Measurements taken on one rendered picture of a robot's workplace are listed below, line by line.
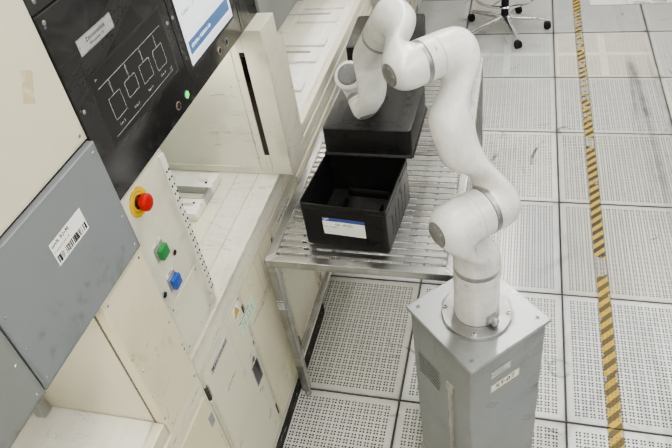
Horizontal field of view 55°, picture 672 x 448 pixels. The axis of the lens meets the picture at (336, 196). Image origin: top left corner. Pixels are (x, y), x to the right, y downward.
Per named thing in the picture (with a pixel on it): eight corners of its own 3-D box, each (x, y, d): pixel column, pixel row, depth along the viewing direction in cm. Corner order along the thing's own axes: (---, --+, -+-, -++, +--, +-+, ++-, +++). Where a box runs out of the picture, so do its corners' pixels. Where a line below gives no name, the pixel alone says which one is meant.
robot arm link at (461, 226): (510, 269, 163) (514, 197, 148) (451, 302, 158) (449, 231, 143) (480, 242, 172) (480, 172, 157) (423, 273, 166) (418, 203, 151)
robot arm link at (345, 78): (378, 96, 189) (367, 67, 191) (368, 84, 176) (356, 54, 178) (352, 107, 191) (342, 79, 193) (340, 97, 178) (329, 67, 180)
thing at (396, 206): (306, 242, 208) (297, 202, 197) (334, 188, 228) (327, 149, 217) (389, 254, 199) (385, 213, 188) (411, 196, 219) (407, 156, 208)
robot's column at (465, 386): (534, 461, 221) (552, 319, 172) (471, 509, 211) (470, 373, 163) (479, 403, 240) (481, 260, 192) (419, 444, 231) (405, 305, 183)
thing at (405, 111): (413, 159, 202) (411, 124, 194) (324, 155, 211) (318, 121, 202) (427, 108, 224) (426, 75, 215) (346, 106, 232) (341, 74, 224)
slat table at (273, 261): (458, 416, 237) (455, 275, 189) (303, 395, 253) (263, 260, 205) (482, 190, 332) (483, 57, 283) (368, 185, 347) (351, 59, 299)
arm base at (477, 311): (527, 317, 174) (531, 269, 162) (472, 352, 168) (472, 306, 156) (479, 276, 187) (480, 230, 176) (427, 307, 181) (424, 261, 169)
